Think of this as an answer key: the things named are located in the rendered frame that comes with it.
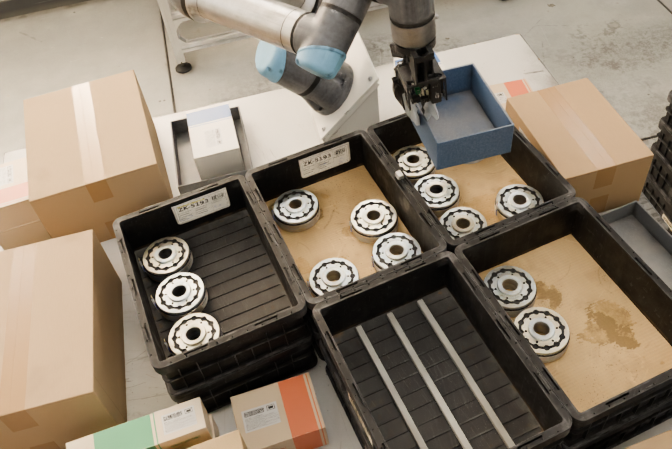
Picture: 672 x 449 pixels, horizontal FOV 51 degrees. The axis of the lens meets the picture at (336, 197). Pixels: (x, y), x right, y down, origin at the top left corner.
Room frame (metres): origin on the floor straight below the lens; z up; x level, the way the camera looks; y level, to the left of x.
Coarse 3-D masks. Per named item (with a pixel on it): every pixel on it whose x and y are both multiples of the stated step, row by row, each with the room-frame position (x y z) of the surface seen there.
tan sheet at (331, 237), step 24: (360, 168) 1.18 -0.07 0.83; (312, 192) 1.12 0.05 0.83; (336, 192) 1.11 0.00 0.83; (360, 192) 1.10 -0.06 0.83; (336, 216) 1.04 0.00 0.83; (288, 240) 0.99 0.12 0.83; (312, 240) 0.98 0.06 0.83; (336, 240) 0.97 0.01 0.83; (312, 264) 0.91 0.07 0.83; (360, 264) 0.89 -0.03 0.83
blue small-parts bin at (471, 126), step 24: (456, 72) 1.12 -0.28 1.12; (456, 96) 1.11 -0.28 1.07; (480, 96) 1.08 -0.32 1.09; (432, 120) 1.05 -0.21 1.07; (456, 120) 1.04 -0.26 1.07; (480, 120) 1.03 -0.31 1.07; (504, 120) 0.97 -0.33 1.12; (432, 144) 0.94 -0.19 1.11; (456, 144) 0.92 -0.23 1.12; (480, 144) 0.92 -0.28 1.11; (504, 144) 0.93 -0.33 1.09
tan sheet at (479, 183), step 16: (496, 160) 1.14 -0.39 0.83; (448, 176) 1.11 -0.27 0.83; (464, 176) 1.11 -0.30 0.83; (480, 176) 1.10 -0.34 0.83; (496, 176) 1.09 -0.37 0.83; (512, 176) 1.08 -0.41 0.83; (464, 192) 1.06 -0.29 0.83; (480, 192) 1.05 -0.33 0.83; (496, 192) 1.04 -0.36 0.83; (480, 208) 1.00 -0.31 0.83
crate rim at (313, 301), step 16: (320, 144) 1.17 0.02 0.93; (368, 144) 1.15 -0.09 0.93; (288, 160) 1.14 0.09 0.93; (384, 160) 1.09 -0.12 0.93; (256, 192) 1.06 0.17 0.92; (416, 208) 0.94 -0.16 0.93; (272, 224) 0.95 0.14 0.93; (432, 224) 0.89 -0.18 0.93; (288, 256) 0.86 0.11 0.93; (416, 256) 0.82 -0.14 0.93; (384, 272) 0.79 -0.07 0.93; (304, 288) 0.78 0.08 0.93; (352, 288) 0.77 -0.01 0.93
